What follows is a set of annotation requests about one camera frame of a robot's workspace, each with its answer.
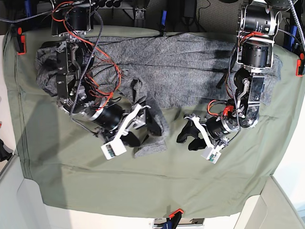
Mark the orange black clamp right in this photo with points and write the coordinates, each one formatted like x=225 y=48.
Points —
x=300 y=65

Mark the green table cloth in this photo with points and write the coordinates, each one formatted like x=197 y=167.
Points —
x=71 y=171

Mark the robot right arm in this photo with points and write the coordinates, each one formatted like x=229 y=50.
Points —
x=77 y=91

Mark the orange black clamp top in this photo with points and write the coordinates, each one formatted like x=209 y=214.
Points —
x=163 y=23

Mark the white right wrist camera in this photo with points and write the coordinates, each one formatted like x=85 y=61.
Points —
x=113 y=148

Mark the orange black clamp left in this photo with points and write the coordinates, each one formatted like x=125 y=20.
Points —
x=19 y=40

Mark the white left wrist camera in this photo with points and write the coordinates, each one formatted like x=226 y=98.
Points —
x=211 y=154

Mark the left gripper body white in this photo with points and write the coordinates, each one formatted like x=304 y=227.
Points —
x=214 y=130

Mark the grey heathered T-shirt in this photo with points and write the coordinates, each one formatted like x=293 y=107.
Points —
x=164 y=72

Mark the orange black clamp bottom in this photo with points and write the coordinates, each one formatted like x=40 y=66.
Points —
x=173 y=220

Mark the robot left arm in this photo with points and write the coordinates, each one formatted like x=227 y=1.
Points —
x=253 y=52

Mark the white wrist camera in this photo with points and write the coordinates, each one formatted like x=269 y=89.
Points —
x=113 y=148
x=211 y=154

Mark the metal table bracket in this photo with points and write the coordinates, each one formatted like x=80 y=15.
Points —
x=139 y=17

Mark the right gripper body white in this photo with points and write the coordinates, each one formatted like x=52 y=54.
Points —
x=113 y=122

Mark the orange black clamp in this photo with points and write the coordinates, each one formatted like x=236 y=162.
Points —
x=300 y=65
x=19 y=40
x=173 y=220
x=163 y=23

